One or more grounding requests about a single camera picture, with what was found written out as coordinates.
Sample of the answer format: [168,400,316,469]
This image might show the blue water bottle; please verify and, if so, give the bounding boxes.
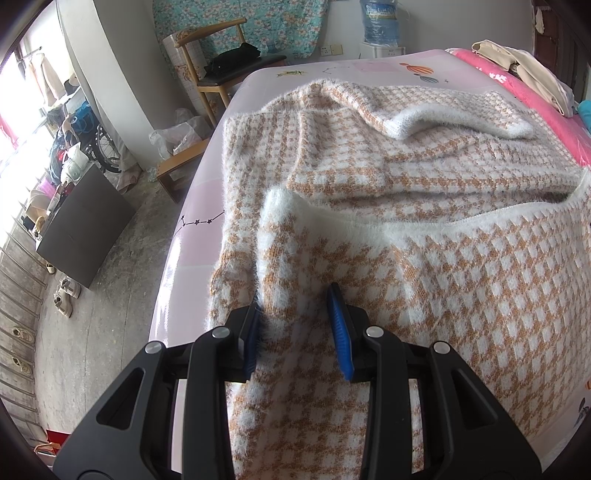
[360,0,400,44]

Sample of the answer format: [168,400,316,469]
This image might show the wheelchair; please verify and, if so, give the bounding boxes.
[88,122,125,174]

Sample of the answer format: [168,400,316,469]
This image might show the dark cabinet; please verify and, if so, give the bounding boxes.
[36,164,137,289]

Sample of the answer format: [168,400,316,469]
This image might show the teal floral hanging cloth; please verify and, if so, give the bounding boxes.
[152,0,331,58]

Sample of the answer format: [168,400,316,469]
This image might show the wooden chair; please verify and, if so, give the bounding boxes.
[175,17,287,127]

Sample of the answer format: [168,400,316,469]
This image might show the clear plastic bag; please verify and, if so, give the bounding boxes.
[148,108,213,158]

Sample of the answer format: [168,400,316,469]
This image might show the blue bag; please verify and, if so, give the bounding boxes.
[74,102,95,130]

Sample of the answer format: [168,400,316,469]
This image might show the small wooden stool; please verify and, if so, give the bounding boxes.
[157,138,211,204]

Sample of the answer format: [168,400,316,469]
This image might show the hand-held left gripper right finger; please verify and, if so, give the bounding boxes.
[325,282,542,480]

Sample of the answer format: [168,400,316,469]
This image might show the beige garment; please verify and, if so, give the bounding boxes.
[471,39,578,116]

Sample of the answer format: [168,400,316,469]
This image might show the beige houndstooth knit cardigan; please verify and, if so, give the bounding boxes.
[209,78,591,480]

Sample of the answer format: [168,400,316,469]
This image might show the white water dispenser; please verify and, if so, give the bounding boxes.
[360,42,407,60]

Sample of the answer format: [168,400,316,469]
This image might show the pink floral blanket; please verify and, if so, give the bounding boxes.
[450,48,591,167]

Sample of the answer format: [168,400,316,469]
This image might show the black bag on chair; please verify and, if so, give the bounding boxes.
[203,42,262,78]

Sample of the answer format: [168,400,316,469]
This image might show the dark wooden door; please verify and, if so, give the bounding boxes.
[531,0,591,102]

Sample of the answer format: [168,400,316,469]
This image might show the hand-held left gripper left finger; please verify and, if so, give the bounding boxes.
[52,300,264,480]

